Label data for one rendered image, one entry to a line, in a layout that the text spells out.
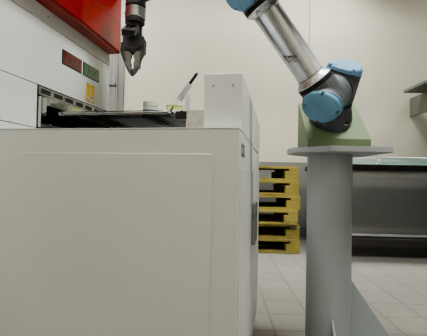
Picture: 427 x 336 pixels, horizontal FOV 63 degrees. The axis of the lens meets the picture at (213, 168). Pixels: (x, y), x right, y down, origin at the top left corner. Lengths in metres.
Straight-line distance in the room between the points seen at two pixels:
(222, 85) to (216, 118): 0.08
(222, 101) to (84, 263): 0.51
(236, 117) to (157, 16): 4.00
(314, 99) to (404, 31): 4.08
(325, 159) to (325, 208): 0.17
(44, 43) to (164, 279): 0.81
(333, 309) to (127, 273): 0.78
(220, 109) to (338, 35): 4.06
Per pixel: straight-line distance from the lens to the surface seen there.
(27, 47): 1.19
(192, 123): 1.05
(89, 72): 1.46
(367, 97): 4.75
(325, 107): 1.13
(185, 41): 4.62
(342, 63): 1.28
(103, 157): 0.87
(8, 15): 1.15
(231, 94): 0.86
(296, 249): 3.46
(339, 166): 1.31
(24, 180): 0.98
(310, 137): 1.29
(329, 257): 1.33
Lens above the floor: 0.71
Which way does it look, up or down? 1 degrees up
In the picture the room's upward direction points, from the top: 1 degrees clockwise
